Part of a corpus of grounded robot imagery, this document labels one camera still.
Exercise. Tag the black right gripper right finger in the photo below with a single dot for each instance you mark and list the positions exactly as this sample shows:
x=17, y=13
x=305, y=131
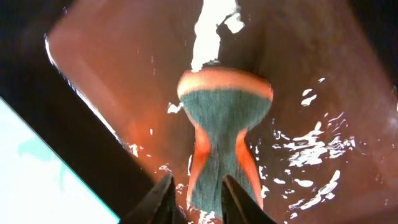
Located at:
x=238, y=207

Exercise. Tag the black rectangular tray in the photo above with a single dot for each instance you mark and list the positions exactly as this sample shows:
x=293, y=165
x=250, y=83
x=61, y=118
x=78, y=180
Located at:
x=95, y=78

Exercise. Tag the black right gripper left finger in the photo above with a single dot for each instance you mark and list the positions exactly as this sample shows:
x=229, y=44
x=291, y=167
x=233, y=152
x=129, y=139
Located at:
x=159, y=206

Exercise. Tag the teal plastic tray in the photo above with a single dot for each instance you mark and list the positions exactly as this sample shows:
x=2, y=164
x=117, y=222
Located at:
x=37, y=186

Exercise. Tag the orange black sponge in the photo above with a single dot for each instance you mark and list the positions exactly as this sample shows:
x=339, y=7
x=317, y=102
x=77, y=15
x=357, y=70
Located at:
x=223, y=105

